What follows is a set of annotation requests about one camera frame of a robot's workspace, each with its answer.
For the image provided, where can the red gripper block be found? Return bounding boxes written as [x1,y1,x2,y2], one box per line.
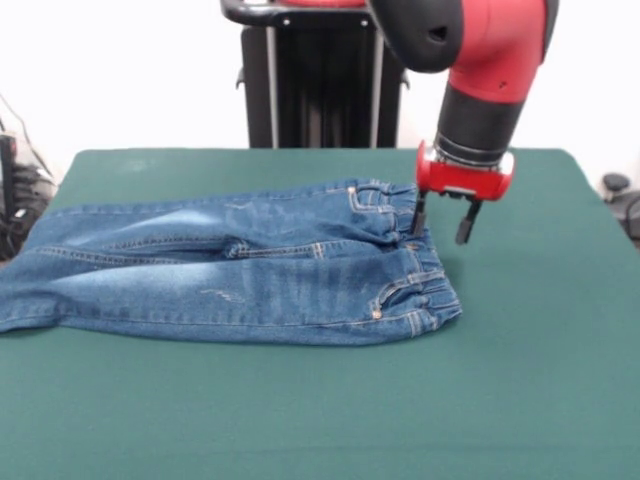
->
[411,139,516,246]

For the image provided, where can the blue denim jeans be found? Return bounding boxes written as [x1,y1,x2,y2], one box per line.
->
[0,178,464,350]

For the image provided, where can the black chair base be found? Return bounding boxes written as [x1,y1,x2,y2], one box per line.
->
[602,172,640,249]

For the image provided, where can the dark green table cloth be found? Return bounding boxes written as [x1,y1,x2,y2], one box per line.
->
[0,147,640,480]

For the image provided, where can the black electronics box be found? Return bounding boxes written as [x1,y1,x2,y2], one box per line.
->
[0,133,19,217]

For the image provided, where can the black robot pedestal stand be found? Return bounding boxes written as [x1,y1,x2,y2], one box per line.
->
[219,0,434,150]

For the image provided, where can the black cable bundle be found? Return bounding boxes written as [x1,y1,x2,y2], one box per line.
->
[0,162,55,261]

